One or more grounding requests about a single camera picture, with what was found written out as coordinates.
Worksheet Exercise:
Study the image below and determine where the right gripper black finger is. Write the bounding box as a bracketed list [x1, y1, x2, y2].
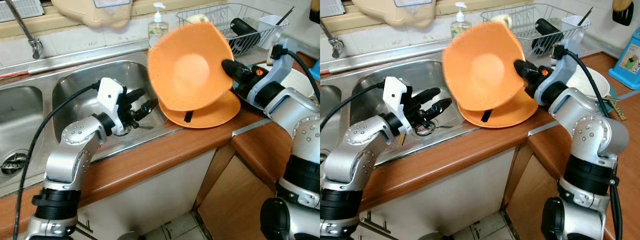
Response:
[514, 59, 547, 83]
[221, 58, 257, 85]

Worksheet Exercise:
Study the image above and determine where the patterned brown chopstick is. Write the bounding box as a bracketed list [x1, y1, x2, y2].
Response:
[611, 100, 627, 121]

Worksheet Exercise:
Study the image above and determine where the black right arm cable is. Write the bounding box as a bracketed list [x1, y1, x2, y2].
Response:
[565, 49, 624, 240]
[282, 46, 321, 101]

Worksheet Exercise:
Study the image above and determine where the brown wooden cabinet door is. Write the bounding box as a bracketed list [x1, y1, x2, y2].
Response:
[500, 145, 567, 240]
[194, 145, 281, 240]

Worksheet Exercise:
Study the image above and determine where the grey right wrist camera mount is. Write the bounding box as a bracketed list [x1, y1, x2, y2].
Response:
[247, 37, 301, 104]
[534, 40, 582, 99]

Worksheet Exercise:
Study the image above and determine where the white wire dish rack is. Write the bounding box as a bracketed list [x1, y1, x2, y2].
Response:
[481, 4, 591, 55]
[176, 4, 291, 55]

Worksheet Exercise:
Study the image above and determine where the chrome faucet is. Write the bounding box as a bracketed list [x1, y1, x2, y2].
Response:
[320, 20, 347, 60]
[5, 0, 44, 60]

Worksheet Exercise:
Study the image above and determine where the orange bowl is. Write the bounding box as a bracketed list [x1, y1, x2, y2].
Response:
[147, 21, 235, 112]
[442, 21, 526, 112]

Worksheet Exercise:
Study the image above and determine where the thin black utensil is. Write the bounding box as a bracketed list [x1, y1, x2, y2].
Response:
[275, 6, 296, 26]
[577, 6, 595, 25]

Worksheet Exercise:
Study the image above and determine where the beige cutting board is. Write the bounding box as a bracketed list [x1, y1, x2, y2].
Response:
[356, 0, 435, 29]
[51, 0, 134, 30]

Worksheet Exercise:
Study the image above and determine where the grey knife blade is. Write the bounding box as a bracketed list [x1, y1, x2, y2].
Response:
[607, 88, 640, 101]

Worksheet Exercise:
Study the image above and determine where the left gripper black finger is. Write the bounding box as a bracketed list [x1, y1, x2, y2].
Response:
[125, 88, 147, 106]
[131, 98, 157, 122]
[417, 87, 442, 106]
[425, 97, 453, 121]

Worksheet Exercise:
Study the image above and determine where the white plastic cutlery holder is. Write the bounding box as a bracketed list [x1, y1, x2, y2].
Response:
[561, 15, 587, 44]
[257, 15, 286, 44]

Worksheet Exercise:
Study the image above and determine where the metal peeler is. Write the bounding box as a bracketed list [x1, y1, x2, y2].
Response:
[416, 124, 451, 137]
[121, 124, 157, 134]

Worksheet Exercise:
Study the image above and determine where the black flask bottle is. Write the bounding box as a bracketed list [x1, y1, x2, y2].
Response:
[531, 18, 564, 54]
[230, 17, 262, 51]

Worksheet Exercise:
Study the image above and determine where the white slotted rack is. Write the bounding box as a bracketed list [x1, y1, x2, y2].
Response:
[0, 0, 45, 24]
[320, 0, 346, 17]

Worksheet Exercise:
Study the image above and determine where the metal sink drain strainer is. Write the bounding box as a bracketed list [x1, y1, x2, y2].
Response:
[0, 149, 30, 176]

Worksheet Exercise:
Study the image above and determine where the stainless steel double sink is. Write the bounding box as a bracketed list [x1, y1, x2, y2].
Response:
[0, 44, 177, 199]
[320, 42, 476, 193]

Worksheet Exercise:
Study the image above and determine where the clear soap pump bottle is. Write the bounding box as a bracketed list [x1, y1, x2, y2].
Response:
[148, 2, 170, 49]
[450, 2, 472, 42]

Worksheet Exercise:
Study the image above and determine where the orange plate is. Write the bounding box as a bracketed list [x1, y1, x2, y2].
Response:
[159, 90, 242, 130]
[457, 90, 544, 129]

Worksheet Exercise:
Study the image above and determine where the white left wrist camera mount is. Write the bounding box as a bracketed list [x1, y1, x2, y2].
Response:
[96, 77, 129, 137]
[382, 76, 414, 136]

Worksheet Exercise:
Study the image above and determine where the white bowl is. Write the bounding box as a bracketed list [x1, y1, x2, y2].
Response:
[280, 66, 317, 99]
[570, 65, 612, 101]

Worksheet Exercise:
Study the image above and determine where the white cabinet door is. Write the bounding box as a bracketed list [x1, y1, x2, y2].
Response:
[75, 147, 219, 240]
[360, 147, 517, 240]

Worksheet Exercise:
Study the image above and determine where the white label sheet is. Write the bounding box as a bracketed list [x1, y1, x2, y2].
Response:
[93, 0, 132, 8]
[393, 0, 432, 8]

